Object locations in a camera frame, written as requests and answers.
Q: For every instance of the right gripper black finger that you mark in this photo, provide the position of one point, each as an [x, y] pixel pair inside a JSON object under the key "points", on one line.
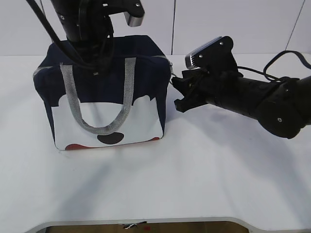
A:
{"points": [[182, 85]]}

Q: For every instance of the navy blue lunch bag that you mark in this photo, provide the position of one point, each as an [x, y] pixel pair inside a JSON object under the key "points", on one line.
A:
{"points": [[89, 109]]}

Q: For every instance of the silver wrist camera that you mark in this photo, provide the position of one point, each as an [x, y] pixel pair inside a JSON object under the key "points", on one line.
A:
{"points": [[198, 52], [133, 21]]}

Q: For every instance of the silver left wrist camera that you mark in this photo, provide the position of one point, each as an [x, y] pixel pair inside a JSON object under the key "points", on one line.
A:
{"points": [[133, 21]]}

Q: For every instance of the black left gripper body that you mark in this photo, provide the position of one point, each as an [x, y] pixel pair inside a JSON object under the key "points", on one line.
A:
{"points": [[90, 32]]}

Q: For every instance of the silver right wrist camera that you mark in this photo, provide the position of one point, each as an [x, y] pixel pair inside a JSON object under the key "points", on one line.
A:
{"points": [[198, 52]]}

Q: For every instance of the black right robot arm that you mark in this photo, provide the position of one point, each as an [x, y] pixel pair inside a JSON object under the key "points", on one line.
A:
{"points": [[282, 106]]}

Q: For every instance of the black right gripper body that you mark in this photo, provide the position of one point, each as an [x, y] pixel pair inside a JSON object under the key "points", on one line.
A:
{"points": [[207, 77]]}

